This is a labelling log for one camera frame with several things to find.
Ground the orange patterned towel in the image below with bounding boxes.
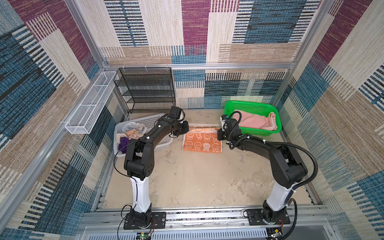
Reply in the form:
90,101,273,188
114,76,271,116
183,124,223,154

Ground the pink towel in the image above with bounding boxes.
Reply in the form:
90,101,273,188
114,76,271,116
239,110,278,131

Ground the green plastic basket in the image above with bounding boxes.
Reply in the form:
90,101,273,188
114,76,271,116
225,101,282,136

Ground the white plastic laundry basket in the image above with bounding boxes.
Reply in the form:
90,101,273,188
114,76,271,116
113,113,174,158

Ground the purple towel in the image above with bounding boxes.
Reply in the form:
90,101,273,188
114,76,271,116
118,137,131,154

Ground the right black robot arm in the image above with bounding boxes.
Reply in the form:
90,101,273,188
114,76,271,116
218,115,308,225

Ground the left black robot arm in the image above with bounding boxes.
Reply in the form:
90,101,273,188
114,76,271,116
124,106,189,230

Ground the white printed rabbit towel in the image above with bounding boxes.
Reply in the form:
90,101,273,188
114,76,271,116
115,122,148,144

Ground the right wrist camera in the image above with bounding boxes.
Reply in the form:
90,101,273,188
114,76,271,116
220,115,229,131

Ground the black wire mesh shelf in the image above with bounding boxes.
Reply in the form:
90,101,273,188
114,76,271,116
115,67,176,114

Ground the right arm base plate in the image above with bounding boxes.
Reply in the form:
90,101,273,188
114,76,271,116
245,208,291,226

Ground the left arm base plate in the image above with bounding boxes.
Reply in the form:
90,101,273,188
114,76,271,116
123,212,167,230

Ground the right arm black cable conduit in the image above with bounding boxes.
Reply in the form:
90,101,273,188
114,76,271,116
263,141,319,240

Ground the white wire mesh tray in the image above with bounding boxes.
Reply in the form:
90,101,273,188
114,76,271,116
65,72,117,135

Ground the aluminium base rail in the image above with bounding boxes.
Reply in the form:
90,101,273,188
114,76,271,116
75,205,342,240

